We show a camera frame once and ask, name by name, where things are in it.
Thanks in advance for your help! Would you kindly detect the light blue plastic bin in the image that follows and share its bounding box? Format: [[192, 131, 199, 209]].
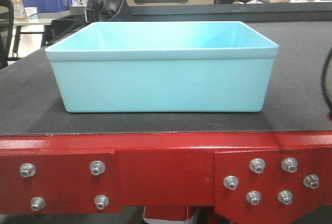
[[46, 21, 279, 113]]

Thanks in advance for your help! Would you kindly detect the black cable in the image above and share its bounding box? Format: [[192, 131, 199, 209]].
[[321, 48, 332, 121]]

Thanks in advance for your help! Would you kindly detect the black backpack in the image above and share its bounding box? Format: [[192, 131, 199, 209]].
[[85, 0, 132, 23]]

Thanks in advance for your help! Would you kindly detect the white paper cup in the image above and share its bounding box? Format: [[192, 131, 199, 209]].
[[24, 7, 38, 20]]

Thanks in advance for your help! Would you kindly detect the black conveyor belt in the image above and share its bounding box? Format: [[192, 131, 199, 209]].
[[0, 3, 332, 136]]

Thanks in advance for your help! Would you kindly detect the plastic drink bottle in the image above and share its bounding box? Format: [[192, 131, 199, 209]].
[[12, 0, 27, 21]]

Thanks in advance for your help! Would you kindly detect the red conveyor frame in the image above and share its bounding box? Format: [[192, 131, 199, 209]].
[[1, 131, 331, 223]]

